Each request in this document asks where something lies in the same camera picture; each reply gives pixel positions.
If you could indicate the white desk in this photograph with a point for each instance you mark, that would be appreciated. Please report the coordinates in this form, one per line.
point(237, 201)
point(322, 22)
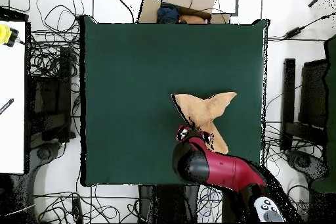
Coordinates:
point(11, 129)

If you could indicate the black upright bar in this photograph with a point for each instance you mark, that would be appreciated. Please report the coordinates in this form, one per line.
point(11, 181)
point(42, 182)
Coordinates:
point(288, 90)

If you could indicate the dark green hanging cloth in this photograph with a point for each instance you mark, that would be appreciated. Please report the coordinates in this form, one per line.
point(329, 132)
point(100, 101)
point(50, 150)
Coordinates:
point(331, 103)

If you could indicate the black equipment rack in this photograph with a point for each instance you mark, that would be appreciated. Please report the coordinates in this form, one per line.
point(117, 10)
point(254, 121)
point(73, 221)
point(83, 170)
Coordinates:
point(52, 98)

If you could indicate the dark stand foot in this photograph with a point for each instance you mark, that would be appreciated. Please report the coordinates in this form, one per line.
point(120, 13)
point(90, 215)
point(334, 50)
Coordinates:
point(302, 161)
point(44, 153)

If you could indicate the black flat device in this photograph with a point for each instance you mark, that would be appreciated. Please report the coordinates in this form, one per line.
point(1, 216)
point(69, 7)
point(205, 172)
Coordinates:
point(13, 15)

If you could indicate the black flat panel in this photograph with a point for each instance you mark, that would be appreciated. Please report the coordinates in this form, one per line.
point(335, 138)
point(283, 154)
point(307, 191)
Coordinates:
point(313, 98)

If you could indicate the black power strip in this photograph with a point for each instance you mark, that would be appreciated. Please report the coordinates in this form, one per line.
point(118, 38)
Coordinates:
point(77, 210)

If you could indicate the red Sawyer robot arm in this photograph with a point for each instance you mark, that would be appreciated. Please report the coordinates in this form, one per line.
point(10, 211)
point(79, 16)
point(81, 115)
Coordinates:
point(223, 168)

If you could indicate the dark blue garment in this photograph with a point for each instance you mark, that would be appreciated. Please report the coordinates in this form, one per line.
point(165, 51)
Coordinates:
point(168, 13)

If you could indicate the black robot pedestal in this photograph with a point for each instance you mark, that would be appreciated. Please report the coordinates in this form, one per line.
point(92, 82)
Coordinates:
point(168, 203)

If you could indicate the black marker pen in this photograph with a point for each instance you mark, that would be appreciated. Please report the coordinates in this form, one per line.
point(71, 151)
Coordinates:
point(6, 106)

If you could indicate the tan terry towel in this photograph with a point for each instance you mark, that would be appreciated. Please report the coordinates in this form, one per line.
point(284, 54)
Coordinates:
point(204, 111)

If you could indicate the yellow and black tool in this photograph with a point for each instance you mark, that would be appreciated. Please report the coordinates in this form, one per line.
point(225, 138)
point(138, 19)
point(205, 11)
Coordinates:
point(4, 33)

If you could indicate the orange garment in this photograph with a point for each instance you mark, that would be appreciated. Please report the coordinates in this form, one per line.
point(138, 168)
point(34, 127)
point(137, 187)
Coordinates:
point(191, 19)

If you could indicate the dark green table cloth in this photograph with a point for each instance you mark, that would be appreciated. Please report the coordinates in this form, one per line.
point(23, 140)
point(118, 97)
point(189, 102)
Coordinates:
point(131, 63)

